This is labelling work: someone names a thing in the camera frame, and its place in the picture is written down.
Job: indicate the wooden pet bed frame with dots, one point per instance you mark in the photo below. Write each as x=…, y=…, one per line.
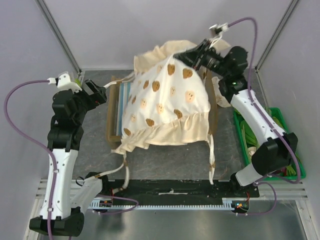
x=114, y=114

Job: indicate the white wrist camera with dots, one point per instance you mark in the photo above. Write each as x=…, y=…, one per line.
x=217, y=31
x=64, y=82

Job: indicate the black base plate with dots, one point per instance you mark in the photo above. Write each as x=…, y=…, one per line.
x=184, y=192

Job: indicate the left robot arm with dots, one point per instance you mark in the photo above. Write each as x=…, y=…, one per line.
x=61, y=214

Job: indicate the bear print cream quilt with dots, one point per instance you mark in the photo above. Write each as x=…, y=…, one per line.
x=167, y=104

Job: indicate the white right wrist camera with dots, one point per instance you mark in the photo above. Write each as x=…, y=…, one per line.
x=217, y=31

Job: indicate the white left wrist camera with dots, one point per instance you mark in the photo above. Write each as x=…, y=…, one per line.
x=64, y=82

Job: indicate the bear print small pillow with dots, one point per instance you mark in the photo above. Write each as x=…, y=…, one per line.
x=221, y=100

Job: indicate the white cable duct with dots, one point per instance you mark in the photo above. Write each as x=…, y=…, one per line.
x=103, y=205

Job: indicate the green cabbage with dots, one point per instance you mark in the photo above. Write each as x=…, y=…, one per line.
x=78, y=82

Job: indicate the blue white striped mattress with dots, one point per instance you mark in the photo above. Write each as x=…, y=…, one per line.
x=124, y=93

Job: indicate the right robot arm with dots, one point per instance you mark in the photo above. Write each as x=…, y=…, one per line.
x=276, y=147

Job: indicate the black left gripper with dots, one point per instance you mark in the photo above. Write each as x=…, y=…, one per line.
x=96, y=98

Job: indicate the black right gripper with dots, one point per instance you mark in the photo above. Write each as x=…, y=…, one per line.
x=202, y=56

